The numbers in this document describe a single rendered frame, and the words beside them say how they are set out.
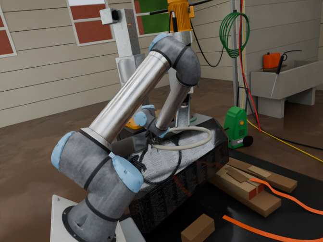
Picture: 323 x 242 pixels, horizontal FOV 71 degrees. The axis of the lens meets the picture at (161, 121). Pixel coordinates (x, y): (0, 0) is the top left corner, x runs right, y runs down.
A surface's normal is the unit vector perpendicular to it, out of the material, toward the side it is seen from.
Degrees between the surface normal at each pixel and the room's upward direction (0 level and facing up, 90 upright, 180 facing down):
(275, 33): 90
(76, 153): 55
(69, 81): 90
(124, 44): 90
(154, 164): 45
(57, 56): 90
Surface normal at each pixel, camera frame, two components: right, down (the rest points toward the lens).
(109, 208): 0.21, 0.11
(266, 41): 0.47, 0.23
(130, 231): -0.15, -0.93
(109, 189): -0.06, -0.07
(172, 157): 0.30, -0.52
